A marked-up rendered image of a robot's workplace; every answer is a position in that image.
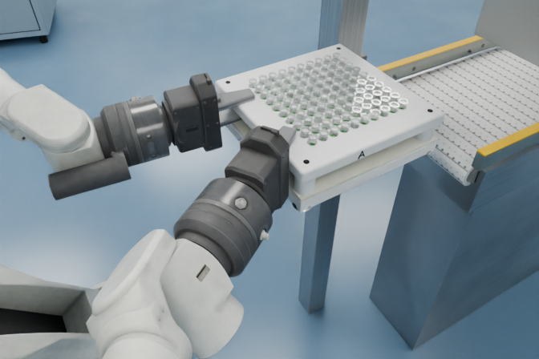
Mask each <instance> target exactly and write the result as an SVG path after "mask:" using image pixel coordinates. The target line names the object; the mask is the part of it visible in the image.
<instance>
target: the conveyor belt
mask: <svg viewBox="0 0 539 359"><path fill-rule="evenodd" d="M398 83H400V84H402V85H403V86H405V87H406V88H407V89H409V90H410V91H412V92H414V93H415V94H417V95H418V96H419V97H421V98H422V99H424V100H426V101H427V102H429V103H430V104H431V105H433V106H434V107H436V108H438V109H439V110H441V111H442V112H443V113H444V120H443V122H442V123H441V124H440V125H438V126H436V128H435V130H434V134H433V135H434V136H435V137H436V138H437V141H436V142H437V143H436V147H435V150H434V151H432V152H431V154H430V155H428V157H429V158H430V159H432V160H433V161H434V162H435V163H437V164H438V165H439V166H441V167H442V168H443V169H444V170H445V171H446V172H448V173H449V174H450V175H452V176H453V177H454V178H455V179H457V180H458V181H459V182H461V183H462V184H463V185H464V186H468V185H470V183H469V182H467V177H468V175H469V173H470V172H471V171H472V170H473V169H474V167H472V161H473V160H474V157H475V155H476V151H477V150H478V149H480V148H482V147H485V146H487V145H489V144H490V143H494V142H496V141H497V140H499V139H503V138H504V137H506V136H508V135H511V134H513V133H515V132H517V131H520V130H522V129H524V128H526V127H529V126H531V125H533V124H535V123H538V122H539V67H538V66H536V65H534V64H532V63H530V62H528V61H526V60H524V59H522V58H520V57H518V56H516V55H514V54H512V53H510V52H508V51H506V50H504V49H503V48H501V47H497V48H494V49H492V50H488V51H485V52H483V53H480V54H476V55H473V56H471V57H468V58H465V59H462V60H460V61H457V62H454V63H450V64H448V65H445V66H442V67H439V68H436V69H434V70H431V71H427V72H424V73H422V74H419V75H415V76H413V77H410V78H408V79H404V80H401V81H398Z"/></svg>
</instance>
